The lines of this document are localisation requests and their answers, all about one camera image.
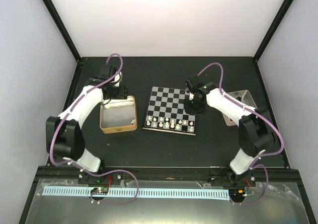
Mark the left black frame post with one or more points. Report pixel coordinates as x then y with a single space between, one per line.
61 27

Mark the black frame post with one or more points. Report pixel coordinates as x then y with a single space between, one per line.
283 9
61 27

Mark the light blue slotted cable duct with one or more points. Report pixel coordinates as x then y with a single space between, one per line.
215 194

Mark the gold tin tray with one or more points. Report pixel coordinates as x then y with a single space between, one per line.
116 115

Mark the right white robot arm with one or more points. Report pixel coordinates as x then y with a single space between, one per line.
255 132

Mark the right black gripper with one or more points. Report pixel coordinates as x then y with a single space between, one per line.
189 110

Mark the circuit board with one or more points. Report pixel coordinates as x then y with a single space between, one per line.
99 191
240 193

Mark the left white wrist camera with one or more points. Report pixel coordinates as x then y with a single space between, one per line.
117 80

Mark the right circuit board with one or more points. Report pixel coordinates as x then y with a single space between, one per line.
240 193

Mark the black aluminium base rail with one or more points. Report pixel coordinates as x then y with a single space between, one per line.
214 176

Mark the black and white chessboard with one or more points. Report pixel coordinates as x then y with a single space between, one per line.
169 103

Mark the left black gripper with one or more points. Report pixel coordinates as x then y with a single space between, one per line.
122 95

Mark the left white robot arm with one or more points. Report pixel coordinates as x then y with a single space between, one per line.
64 138

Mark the right black frame post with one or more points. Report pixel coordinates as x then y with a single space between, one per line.
283 9

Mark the left circuit board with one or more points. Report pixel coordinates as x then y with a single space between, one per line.
99 191

